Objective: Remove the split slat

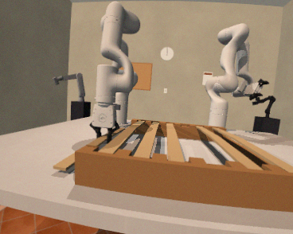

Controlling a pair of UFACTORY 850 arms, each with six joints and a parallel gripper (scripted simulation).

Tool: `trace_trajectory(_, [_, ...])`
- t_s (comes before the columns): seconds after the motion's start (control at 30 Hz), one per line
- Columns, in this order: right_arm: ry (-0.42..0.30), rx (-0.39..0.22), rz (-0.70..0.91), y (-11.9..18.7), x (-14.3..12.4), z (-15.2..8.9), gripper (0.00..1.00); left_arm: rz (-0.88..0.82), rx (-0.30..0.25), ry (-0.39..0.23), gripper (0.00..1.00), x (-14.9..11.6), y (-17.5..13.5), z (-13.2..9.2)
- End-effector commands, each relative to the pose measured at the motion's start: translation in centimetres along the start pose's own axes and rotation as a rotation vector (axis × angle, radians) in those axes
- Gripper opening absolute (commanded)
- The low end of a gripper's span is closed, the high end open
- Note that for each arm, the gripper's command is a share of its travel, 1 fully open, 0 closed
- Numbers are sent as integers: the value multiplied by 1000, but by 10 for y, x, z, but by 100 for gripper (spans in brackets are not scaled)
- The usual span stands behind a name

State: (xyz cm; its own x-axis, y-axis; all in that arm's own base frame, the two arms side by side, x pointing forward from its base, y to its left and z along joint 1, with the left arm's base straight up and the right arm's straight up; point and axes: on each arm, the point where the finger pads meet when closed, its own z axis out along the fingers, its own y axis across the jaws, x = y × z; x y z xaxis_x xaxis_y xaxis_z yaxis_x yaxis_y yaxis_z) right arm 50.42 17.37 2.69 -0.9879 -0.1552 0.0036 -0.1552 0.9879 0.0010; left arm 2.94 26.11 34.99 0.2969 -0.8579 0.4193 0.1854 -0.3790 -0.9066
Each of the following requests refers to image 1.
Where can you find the wooden bed frame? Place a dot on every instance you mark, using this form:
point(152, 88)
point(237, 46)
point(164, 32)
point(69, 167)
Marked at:
point(196, 181)

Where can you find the tan wooden slat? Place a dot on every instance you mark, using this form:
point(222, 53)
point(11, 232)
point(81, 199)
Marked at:
point(146, 145)
point(120, 139)
point(70, 160)
point(256, 150)
point(236, 155)
point(174, 152)

